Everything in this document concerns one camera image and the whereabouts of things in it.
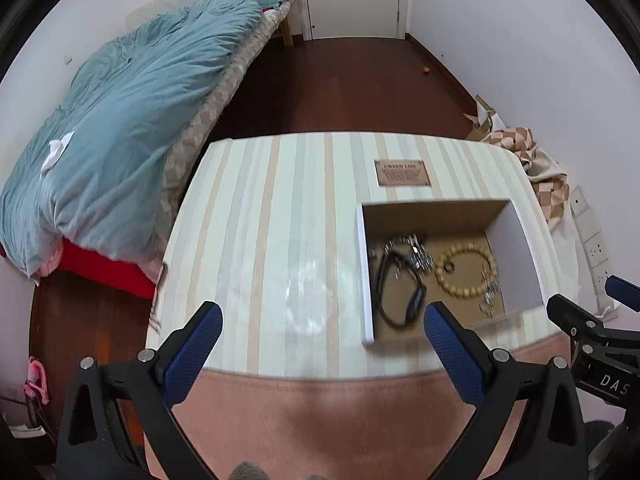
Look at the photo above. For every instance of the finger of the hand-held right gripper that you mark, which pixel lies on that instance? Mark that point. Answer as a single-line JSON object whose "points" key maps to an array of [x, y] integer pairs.
{"points": [[575, 316], [624, 292]]}

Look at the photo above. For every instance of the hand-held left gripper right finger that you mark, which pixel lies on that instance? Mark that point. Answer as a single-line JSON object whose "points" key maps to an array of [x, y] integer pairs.
{"points": [[452, 355]]}

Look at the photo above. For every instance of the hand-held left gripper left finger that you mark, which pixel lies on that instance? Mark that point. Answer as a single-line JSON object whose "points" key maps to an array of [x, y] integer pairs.
{"points": [[195, 355]]}

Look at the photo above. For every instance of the black smart band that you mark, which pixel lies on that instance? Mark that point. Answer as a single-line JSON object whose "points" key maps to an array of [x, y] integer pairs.
{"points": [[416, 300]]}

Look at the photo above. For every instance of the white cardboard box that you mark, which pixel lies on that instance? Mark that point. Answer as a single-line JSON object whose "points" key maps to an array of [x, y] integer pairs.
{"points": [[520, 260]]}

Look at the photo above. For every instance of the white power strip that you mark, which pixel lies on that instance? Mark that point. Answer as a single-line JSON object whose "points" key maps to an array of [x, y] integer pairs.
{"points": [[592, 240]]}

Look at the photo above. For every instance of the grey fuzzy cloth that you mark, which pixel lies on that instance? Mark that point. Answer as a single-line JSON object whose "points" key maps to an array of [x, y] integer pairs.
{"points": [[249, 472]]}

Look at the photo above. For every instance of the red bed sheet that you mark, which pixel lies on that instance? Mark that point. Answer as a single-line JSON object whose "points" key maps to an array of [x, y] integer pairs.
{"points": [[100, 266]]}

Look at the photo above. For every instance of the striped and pink tablecloth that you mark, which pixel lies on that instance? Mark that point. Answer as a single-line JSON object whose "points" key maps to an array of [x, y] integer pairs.
{"points": [[280, 240]]}

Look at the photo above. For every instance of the beige checked blanket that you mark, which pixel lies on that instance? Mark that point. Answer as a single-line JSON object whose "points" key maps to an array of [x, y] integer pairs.
{"points": [[510, 138]]}

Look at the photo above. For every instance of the bed with checked sheet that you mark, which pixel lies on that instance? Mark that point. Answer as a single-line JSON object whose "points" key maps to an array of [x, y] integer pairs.
{"points": [[200, 120]]}

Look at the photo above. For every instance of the white tissue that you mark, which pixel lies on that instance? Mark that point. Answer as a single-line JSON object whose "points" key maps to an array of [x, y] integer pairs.
{"points": [[57, 150]]}

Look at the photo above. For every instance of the blue duvet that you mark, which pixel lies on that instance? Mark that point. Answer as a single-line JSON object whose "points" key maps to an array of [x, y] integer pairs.
{"points": [[125, 110]]}

